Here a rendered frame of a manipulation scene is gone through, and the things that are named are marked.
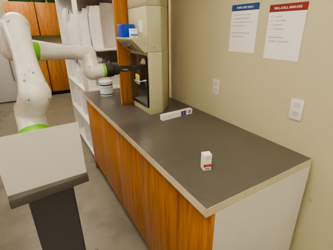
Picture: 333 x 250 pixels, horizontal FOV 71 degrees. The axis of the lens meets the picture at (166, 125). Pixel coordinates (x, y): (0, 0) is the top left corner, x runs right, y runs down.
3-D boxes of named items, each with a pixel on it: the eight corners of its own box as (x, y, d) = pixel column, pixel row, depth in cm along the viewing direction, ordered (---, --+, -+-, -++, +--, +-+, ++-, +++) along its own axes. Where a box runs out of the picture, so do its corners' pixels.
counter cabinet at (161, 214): (145, 153, 320) (141, 88, 285) (280, 281, 157) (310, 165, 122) (96, 167, 288) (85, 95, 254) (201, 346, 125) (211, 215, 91)
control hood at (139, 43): (130, 49, 192) (129, 36, 189) (147, 52, 167) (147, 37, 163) (116, 50, 187) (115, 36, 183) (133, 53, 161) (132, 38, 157)
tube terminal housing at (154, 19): (158, 100, 222) (155, 9, 193) (177, 109, 196) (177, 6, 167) (134, 104, 210) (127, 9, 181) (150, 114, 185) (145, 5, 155)
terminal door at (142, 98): (134, 99, 208) (130, 52, 192) (149, 108, 183) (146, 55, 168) (133, 99, 207) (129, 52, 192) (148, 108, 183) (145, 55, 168)
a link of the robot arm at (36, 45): (3, 48, 117) (-4, 30, 120) (1, 65, 126) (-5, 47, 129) (42, 50, 129) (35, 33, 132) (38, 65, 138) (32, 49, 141)
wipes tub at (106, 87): (111, 93, 250) (109, 78, 245) (115, 95, 240) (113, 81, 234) (98, 94, 244) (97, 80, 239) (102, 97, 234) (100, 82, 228)
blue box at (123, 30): (130, 36, 186) (129, 24, 182) (135, 36, 178) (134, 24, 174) (118, 37, 181) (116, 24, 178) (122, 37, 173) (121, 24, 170)
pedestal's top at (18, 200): (11, 209, 95) (8, 201, 93) (5, 173, 119) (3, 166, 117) (89, 181, 112) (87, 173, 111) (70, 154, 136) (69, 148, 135)
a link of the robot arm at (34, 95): (23, 98, 93) (-3, 2, 109) (19, 119, 104) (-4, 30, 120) (57, 97, 101) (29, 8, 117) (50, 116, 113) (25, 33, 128)
